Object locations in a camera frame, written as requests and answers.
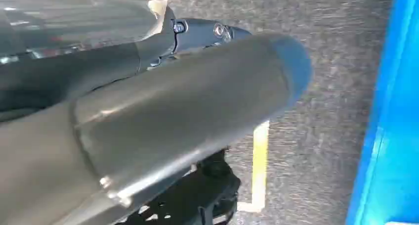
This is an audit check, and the blue metal shelf rack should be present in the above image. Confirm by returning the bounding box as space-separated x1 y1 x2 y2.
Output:
345 0 419 225

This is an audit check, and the yellow floor tape square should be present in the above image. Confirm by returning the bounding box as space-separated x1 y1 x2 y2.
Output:
237 120 271 214

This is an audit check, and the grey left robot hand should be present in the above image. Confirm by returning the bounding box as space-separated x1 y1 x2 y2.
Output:
0 7 313 225

